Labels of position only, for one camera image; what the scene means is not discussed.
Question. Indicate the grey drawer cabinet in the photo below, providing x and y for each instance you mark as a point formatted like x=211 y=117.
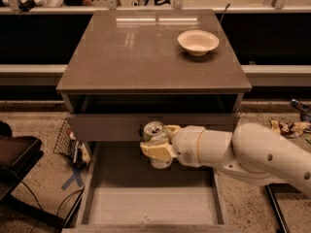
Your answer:
x=130 y=62

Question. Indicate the wire mesh basket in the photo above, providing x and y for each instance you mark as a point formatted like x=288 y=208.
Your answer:
x=71 y=149

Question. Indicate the closed grey upper drawer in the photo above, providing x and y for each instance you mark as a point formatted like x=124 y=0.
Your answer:
x=127 y=127

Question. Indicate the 7up soda can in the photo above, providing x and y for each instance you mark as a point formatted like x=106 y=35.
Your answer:
x=155 y=133

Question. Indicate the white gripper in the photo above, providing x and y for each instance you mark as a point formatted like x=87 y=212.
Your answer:
x=185 y=145

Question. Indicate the open grey middle drawer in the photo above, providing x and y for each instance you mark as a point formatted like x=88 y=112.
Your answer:
x=125 y=194

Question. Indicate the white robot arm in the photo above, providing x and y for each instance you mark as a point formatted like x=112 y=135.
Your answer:
x=251 y=153

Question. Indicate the snack wrapper on floor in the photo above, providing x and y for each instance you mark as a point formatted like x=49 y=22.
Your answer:
x=290 y=129

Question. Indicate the black metal bar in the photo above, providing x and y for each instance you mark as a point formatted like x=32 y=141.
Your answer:
x=271 y=191

